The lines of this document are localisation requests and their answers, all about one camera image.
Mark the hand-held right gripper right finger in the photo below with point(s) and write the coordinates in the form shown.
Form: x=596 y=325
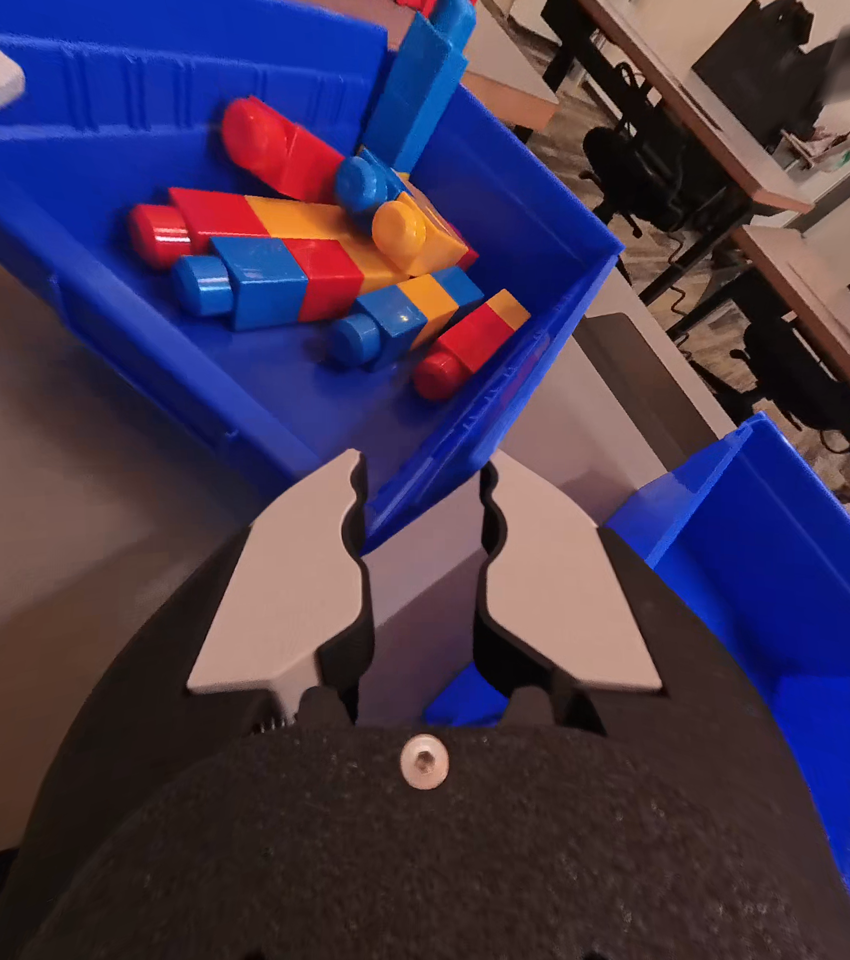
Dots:
x=567 y=600

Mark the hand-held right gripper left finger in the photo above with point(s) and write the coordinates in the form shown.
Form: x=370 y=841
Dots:
x=282 y=600

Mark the blue plastic bin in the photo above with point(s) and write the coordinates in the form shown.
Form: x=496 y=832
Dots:
x=770 y=600
x=282 y=390

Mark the group of block towers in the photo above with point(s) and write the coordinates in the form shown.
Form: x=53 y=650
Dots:
x=305 y=262

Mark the wooden background desk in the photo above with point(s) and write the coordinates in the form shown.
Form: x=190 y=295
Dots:
x=665 y=82
x=792 y=270

